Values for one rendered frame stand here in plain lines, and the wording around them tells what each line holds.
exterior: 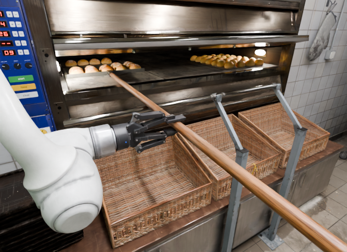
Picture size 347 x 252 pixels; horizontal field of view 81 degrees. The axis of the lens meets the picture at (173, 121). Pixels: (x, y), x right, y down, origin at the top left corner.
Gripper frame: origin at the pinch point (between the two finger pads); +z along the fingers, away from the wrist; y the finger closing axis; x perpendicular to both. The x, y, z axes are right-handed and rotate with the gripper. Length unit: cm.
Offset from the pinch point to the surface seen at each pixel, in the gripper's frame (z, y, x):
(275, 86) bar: 85, 3, -25
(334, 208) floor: 164, 119, 3
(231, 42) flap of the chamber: 66, -22, -48
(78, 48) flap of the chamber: -21, -21, -47
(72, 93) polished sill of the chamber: -27, 2, -61
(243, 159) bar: 38.6, 28.2, -2.1
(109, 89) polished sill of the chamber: -8, 2, -62
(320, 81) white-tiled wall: 216, 23, -64
